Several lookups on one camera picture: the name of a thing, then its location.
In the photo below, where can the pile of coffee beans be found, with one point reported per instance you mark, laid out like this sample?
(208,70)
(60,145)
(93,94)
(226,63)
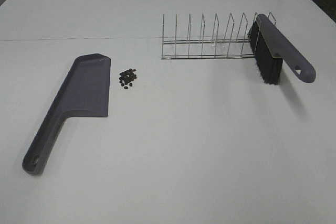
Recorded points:
(127,77)

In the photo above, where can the grey plastic dustpan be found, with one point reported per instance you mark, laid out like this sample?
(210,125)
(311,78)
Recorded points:
(83,93)

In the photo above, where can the grey brush black bristles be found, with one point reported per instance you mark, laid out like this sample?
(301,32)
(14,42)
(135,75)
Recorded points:
(271,49)

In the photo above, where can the metal wire dish rack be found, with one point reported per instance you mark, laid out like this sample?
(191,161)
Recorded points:
(185,39)

